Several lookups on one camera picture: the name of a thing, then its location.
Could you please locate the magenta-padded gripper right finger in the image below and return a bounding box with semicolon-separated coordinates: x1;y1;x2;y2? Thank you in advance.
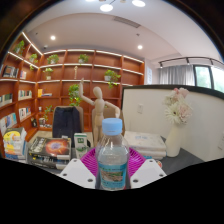
126;146;167;190

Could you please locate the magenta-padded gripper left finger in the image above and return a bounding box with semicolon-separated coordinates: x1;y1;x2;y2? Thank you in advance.
58;147;99;190

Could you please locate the clear water bottle blue cap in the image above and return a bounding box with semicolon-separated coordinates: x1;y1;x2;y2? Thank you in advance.
95;117;131;191

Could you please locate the green and white carton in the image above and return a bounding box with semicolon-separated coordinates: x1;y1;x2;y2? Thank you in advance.
73;132;89;159

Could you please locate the stack of white packages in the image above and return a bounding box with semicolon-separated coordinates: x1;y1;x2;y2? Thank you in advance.
123;130;168;160

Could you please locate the dark-backed office chair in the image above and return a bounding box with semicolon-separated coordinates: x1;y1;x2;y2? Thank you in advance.
52;105;85;148

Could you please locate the tan chair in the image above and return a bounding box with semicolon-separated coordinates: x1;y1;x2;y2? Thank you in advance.
91;107;125;148

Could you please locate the wooden artist mannequin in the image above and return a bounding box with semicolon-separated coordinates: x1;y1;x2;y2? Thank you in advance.
78;77;122;148

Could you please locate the stack of colourful books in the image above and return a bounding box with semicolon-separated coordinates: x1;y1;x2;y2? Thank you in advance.
2;126;28;163

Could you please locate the white partition with dark top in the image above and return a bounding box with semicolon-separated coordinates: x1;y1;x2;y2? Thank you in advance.
120;84;224;163

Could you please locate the wooden shelf unit with books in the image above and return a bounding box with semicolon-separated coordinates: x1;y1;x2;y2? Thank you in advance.
0;31;146;158

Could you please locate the grey window curtain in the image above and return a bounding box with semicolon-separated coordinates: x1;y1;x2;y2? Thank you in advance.
158;64;196;87

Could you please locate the window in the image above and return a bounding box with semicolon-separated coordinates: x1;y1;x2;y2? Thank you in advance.
193;64;224;94

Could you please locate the black track light rail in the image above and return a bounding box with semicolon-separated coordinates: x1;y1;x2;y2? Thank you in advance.
157;55;224;69

